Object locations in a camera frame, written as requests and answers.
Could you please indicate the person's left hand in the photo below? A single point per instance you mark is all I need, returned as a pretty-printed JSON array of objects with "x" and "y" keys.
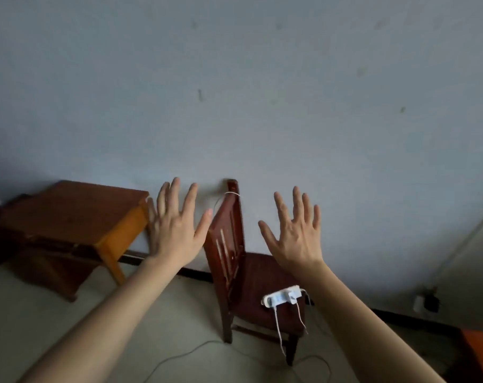
[{"x": 173, "y": 235}]

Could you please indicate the person's right hand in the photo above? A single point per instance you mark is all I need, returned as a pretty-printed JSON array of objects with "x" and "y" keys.
[{"x": 297, "y": 243}]

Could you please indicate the person's left thumb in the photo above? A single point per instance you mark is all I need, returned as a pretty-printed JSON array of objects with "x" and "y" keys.
[{"x": 203, "y": 225}]

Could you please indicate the person's left middle finger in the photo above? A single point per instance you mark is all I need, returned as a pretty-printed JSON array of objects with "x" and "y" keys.
[{"x": 174, "y": 194}]

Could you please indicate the person's right little finger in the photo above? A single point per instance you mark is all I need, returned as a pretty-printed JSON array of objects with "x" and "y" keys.
[{"x": 316, "y": 218}]

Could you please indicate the person's right middle finger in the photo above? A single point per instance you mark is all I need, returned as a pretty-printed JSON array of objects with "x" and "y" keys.
[{"x": 297, "y": 203}]

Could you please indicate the person's right thumb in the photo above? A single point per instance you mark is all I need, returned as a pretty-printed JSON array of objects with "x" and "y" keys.
[{"x": 267, "y": 235}]

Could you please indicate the person's left little finger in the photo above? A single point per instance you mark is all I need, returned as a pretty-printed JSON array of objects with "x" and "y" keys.
[{"x": 152, "y": 213}]

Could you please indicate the person's right forearm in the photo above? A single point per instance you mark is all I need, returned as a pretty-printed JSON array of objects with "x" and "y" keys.
[{"x": 365, "y": 335}]

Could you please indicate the person's left forearm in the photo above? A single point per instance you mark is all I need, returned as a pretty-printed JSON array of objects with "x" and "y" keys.
[{"x": 105, "y": 323}]

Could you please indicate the dark red wooden chair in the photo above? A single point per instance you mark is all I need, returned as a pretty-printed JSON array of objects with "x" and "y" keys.
[{"x": 249, "y": 283}]

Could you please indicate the white power strip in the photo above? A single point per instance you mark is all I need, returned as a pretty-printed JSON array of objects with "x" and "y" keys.
[{"x": 281, "y": 297}]

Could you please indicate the brown wooden table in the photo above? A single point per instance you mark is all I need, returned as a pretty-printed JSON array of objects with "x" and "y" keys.
[{"x": 74, "y": 211}]

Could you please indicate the black plug adapter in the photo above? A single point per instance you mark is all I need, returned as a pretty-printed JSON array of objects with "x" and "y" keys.
[{"x": 432, "y": 302}]

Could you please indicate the orange stool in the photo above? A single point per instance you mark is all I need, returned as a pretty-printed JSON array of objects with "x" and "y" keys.
[{"x": 480, "y": 354}]

